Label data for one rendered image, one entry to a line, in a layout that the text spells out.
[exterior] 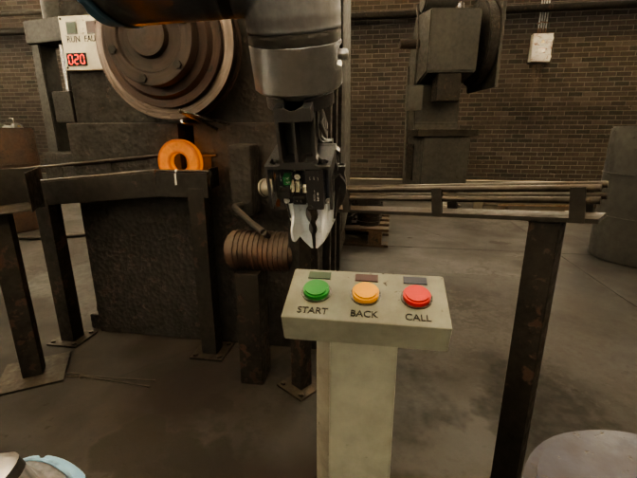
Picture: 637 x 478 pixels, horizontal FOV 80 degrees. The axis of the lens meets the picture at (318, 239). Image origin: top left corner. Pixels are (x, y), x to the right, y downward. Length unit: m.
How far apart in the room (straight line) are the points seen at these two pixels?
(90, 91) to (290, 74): 1.44
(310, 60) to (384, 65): 7.05
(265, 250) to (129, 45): 0.75
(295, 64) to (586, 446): 0.60
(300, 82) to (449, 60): 5.07
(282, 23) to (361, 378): 0.48
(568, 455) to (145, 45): 1.35
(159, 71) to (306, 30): 1.00
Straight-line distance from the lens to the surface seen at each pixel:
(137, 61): 1.40
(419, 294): 0.58
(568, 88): 7.98
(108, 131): 1.67
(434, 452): 1.23
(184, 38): 1.32
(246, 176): 1.31
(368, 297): 0.57
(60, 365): 1.77
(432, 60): 5.36
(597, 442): 0.70
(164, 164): 1.47
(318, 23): 0.38
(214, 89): 1.36
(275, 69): 0.38
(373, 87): 7.38
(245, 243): 1.21
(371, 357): 0.60
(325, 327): 0.56
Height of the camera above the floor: 0.84
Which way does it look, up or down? 15 degrees down
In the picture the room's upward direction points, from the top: straight up
